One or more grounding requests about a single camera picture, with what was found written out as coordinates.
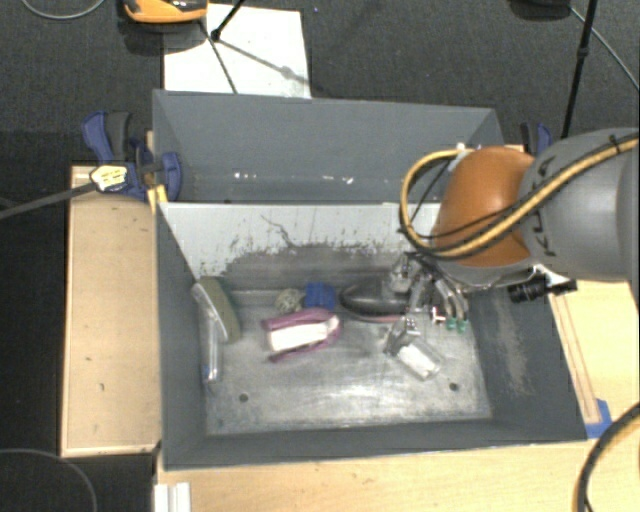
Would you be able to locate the black cylinder on white bracket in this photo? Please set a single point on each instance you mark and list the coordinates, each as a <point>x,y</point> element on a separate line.
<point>527,290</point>

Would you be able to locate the black oval case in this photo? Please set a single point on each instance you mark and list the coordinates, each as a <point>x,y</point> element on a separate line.
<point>367,302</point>

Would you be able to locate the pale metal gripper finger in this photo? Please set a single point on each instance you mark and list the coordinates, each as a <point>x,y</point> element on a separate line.
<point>401,340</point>

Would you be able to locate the grey-green speckled ball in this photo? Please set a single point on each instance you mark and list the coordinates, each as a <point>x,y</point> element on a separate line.
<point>289,300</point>

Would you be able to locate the pale wood flat board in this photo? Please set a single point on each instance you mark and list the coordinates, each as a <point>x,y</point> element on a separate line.
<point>110,325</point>

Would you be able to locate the grey metal bin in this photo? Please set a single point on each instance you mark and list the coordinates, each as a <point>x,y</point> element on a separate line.
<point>320,400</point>

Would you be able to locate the blue toy block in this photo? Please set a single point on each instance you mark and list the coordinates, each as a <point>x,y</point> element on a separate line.
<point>320,296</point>

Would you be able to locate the clear plastic bottle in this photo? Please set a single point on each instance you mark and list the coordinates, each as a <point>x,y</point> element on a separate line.
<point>211,345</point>

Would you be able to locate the purple and white stapler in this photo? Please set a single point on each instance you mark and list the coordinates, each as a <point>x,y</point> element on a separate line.
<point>300,335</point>

